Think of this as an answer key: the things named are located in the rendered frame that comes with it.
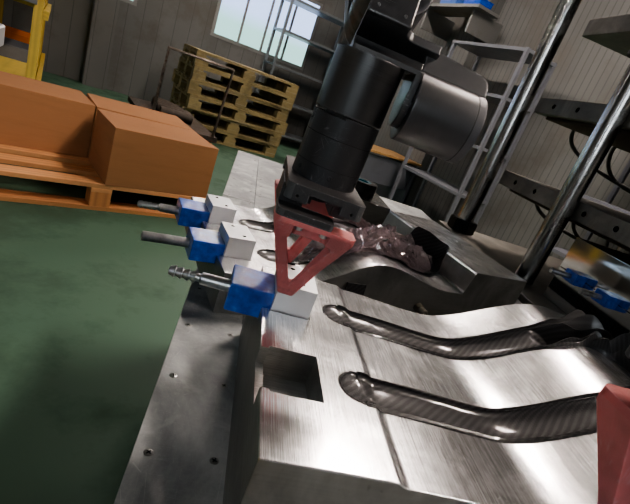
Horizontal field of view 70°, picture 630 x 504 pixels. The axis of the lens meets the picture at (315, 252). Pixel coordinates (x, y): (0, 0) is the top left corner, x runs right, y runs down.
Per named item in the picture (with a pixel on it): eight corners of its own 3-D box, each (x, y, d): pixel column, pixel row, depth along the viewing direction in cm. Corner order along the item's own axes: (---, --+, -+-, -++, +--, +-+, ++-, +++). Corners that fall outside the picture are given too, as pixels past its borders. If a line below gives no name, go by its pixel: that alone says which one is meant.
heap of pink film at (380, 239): (304, 268, 60) (324, 215, 57) (266, 218, 74) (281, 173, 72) (446, 289, 72) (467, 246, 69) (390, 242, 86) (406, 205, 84)
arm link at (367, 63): (341, 31, 37) (345, 25, 32) (416, 64, 38) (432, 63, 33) (311, 113, 39) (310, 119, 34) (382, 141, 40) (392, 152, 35)
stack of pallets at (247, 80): (175, 134, 544) (195, 48, 511) (162, 116, 621) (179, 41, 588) (278, 160, 619) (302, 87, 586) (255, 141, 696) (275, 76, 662)
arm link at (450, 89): (358, 15, 42) (389, -56, 33) (467, 64, 43) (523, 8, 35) (317, 130, 40) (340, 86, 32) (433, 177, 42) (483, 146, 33)
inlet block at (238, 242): (138, 265, 52) (147, 222, 50) (136, 246, 56) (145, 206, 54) (244, 278, 58) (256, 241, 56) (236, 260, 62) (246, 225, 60)
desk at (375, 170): (400, 215, 555) (422, 165, 533) (315, 196, 493) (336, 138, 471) (373, 197, 607) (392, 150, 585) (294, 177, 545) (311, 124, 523)
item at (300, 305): (155, 308, 39) (169, 253, 37) (168, 283, 43) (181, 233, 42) (299, 343, 41) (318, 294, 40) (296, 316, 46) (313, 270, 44)
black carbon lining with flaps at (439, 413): (333, 426, 32) (384, 314, 29) (312, 312, 47) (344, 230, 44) (702, 501, 39) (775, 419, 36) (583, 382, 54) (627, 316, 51)
